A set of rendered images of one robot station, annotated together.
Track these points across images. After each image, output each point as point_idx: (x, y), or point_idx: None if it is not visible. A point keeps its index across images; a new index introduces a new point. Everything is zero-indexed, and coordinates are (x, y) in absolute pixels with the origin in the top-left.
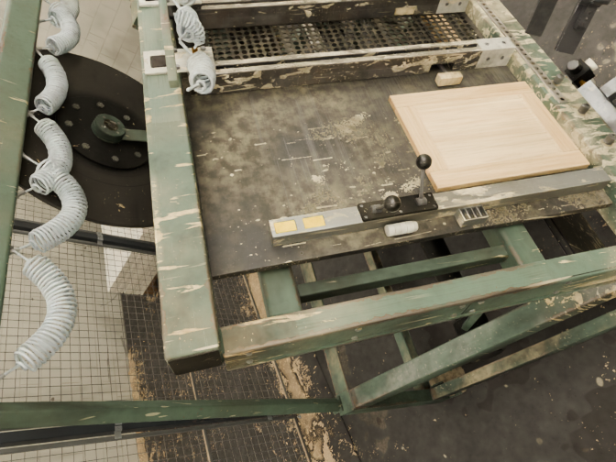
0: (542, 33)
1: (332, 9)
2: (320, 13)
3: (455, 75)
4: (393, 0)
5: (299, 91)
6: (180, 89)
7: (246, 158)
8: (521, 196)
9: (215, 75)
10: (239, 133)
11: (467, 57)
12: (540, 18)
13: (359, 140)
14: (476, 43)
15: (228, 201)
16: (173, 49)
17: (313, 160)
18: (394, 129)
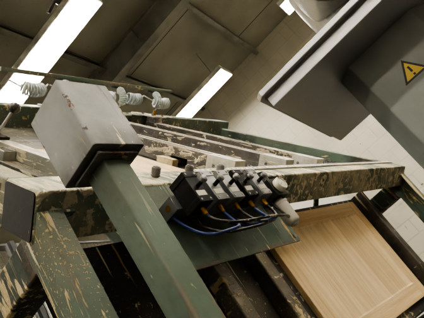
0: (48, 10)
1: (183, 141)
2: (176, 142)
3: (169, 158)
4: (223, 146)
5: None
6: (33, 106)
7: (9, 132)
8: (37, 156)
9: (34, 90)
10: (31, 132)
11: (196, 157)
12: (51, 4)
13: None
14: (212, 153)
15: None
16: (27, 72)
17: (23, 139)
18: None
